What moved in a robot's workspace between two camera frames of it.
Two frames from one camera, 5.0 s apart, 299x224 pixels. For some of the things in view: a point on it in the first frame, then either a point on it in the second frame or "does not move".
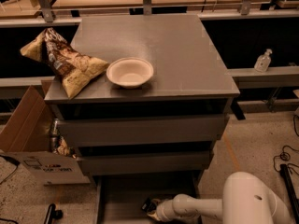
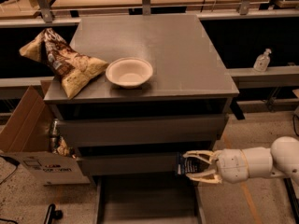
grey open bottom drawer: x=120 y=198 does not move
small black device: x=149 y=205 → x=187 y=165
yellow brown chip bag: x=74 y=69 does not move
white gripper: x=163 y=211 → x=231 y=166
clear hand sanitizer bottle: x=263 y=62 does not move
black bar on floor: x=285 y=175 does not move
